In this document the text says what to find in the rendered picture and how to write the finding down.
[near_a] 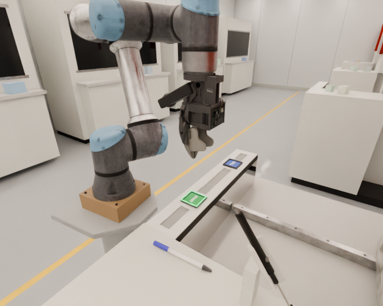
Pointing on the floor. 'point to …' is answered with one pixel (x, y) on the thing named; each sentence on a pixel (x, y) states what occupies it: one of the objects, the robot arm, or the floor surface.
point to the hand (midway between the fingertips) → (191, 152)
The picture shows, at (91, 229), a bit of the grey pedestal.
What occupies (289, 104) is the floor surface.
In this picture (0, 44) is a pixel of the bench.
